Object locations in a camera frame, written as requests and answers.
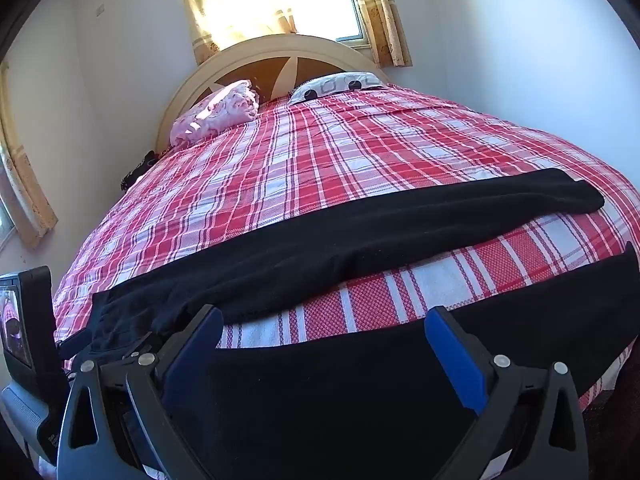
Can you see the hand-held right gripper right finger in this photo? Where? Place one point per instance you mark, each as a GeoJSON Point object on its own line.
{"type": "Point", "coordinates": [457, 360]}

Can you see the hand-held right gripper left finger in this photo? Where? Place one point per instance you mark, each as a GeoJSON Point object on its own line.
{"type": "Point", "coordinates": [192, 355]}

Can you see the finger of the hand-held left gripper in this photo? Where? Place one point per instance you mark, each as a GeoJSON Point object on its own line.
{"type": "Point", "coordinates": [122, 357]}

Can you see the black pants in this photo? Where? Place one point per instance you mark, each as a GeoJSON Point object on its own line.
{"type": "Point", "coordinates": [350, 240]}

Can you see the small side window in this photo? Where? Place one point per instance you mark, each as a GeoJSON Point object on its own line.
{"type": "Point", "coordinates": [5, 217]}

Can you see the beige side window curtain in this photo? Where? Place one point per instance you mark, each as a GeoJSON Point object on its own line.
{"type": "Point", "coordinates": [22, 180]}

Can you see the dark object beside bed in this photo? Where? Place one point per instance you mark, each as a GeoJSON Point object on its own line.
{"type": "Point", "coordinates": [142, 167]}

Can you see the red plaid bedspread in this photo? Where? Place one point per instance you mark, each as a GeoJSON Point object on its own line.
{"type": "Point", "coordinates": [310, 150]}

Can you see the pink floral pillow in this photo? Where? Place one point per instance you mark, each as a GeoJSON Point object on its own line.
{"type": "Point", "coordinates": [215, 110]}

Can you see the cream wooden headboard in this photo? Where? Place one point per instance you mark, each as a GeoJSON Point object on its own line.
{"type": "Point", "coordinates": [240, 62]}

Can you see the white pillow with black dots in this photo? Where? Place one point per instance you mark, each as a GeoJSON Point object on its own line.
{"type": "Point", "coordinates": [332, 85]}

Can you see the beige patterned curtain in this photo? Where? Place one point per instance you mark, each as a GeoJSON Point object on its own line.
{"type": "Point", "coordinates": [385, 15]}

